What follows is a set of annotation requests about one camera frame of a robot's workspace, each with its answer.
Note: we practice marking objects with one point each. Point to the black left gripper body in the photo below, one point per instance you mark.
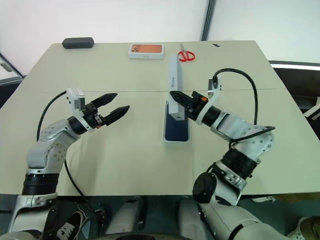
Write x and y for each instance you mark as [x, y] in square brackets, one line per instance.
[93, 116]

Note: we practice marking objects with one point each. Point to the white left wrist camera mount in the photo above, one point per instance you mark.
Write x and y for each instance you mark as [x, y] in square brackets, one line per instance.
[76, 100]

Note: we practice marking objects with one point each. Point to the black and white sneaker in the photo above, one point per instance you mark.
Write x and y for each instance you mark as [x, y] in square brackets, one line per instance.
[68, 226]

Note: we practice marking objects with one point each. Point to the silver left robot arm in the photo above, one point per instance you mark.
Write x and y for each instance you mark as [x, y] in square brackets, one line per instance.
[50, 150]

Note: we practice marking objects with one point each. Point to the dark vertical wall post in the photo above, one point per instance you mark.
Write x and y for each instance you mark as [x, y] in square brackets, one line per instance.
[208, 20]

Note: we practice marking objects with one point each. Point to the white and olive sneaker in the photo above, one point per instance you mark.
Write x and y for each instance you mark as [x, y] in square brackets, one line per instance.
[306, 228]

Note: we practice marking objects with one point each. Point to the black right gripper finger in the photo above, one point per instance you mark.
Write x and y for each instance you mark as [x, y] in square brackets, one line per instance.
[182, 100]

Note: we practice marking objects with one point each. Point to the black oblong case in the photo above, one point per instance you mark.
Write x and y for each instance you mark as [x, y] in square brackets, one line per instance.
[78, 43]

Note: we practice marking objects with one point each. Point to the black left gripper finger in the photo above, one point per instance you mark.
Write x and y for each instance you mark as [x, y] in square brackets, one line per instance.
[116, 115]
[105, 100]

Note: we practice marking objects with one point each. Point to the phone box with orange print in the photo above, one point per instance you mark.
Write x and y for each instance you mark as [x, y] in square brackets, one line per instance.
[146, 51]

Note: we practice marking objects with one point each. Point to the grey metal partition frame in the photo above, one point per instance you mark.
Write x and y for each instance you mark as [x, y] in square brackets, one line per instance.
[8, 67]

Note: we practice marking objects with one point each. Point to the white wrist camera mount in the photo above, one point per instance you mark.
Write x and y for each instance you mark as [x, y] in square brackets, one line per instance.
[215, 86]
[76, 100]

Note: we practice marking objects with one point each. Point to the dark blue smartphone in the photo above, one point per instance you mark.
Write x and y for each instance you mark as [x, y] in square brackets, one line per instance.
[176, 131]

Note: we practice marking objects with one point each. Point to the small black clip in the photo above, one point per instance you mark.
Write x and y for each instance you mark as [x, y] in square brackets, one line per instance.
[216, 45]

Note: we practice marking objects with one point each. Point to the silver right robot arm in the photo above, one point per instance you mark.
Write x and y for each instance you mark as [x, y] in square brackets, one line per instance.
[235, 125]

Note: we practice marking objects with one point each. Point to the grey rounded robot leg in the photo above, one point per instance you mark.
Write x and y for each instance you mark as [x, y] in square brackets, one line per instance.
[125, 217]
[190, 220]

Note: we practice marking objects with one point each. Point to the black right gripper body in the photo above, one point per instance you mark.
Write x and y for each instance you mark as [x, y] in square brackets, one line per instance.
[197, 105]

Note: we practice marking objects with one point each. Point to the white iPhone box lid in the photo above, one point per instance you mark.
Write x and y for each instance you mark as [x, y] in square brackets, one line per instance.
[175, 75]

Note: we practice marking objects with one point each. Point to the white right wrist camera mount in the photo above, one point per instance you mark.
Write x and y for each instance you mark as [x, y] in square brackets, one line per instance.
[215, 86]

